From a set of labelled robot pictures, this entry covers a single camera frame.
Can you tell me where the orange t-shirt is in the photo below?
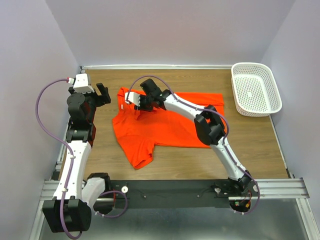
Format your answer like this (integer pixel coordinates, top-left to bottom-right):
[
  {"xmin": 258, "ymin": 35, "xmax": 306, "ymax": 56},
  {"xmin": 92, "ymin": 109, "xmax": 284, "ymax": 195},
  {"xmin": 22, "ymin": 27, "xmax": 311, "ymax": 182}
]
[{"xmin": 111, "ymin": 86, "xmax": 225, "ymax": 171}]

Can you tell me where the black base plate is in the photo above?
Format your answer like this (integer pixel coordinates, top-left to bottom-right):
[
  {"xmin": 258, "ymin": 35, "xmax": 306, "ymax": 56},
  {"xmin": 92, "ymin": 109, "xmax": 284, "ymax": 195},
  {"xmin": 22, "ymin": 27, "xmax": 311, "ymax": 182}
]
[{"xmin": 94, "ymin": 178, "xmax": 261, "ymax": 210}]

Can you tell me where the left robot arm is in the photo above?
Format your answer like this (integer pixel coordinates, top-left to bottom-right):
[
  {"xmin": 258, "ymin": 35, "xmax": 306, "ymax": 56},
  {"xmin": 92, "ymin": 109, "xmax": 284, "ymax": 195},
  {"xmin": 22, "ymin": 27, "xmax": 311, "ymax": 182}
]
[{"xmin": 42, "ymin": 82, "xmax": 111, "ymax": 240}]

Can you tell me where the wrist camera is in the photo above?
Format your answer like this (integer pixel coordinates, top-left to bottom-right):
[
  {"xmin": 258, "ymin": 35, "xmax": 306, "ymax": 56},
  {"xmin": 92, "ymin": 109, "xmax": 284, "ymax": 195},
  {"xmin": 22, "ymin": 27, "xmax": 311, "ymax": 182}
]
[
  {"xmin": 124, "ymin": 91, "xmax": 141, "ymax": 107},
  {"xmin": 67, "ymin": 73, "xmax": 95, "ymax": 94}
]

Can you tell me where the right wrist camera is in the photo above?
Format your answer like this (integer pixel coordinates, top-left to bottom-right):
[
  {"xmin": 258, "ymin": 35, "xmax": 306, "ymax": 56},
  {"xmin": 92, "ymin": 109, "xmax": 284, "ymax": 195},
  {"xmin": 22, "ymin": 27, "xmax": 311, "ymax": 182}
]
[{"xmin": 124, "ymin": 91, "xmax": 141, "ymax": 107}]

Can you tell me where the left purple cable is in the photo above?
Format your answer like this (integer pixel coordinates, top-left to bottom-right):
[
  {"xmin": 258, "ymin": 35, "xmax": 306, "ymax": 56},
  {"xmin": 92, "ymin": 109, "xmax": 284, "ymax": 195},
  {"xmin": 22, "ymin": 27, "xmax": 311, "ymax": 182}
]
[{"xmin": 35, "ymin": 77, "xmax": 129, "ymax": 240}]

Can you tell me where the white perforated basket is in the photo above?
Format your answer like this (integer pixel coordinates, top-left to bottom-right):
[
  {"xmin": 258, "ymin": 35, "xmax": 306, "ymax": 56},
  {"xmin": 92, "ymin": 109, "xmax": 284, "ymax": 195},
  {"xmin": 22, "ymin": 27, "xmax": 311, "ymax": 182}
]
[{"xmin": 231, "ymin": 62, "xmax": 282, "ymax": 117}]

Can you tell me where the aluminium front rail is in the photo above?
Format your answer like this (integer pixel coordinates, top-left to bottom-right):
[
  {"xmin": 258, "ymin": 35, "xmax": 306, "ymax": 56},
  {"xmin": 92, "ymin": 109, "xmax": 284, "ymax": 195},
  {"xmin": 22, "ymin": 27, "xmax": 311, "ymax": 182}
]
[{"xmin": 39, "ymin": 177, "xmax": 311, "ymax": 201}]

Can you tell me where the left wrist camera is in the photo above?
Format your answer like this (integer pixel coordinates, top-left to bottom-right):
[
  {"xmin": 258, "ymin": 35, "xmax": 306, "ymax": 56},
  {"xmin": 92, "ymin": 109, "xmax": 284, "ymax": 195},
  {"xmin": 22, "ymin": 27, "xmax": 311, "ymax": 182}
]
[{"xmin": 67, "ymin": 73, "xmax": 95, "ymax": 94}]

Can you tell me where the aluminium left rail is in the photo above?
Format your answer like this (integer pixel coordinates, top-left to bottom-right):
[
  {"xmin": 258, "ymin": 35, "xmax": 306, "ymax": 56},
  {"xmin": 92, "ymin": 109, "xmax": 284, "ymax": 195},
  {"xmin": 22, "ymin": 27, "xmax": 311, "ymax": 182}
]
[{"xmin": 51, "ymin": 69, "xmax": 86, "ymax": 181}]

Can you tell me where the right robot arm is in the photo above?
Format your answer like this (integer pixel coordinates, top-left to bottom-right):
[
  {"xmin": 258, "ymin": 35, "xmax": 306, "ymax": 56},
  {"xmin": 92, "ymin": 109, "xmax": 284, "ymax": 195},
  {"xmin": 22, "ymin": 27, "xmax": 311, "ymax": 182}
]
[{"xmin": 125, "ymin": 78, "xmax": 253, "ymax": 196}]

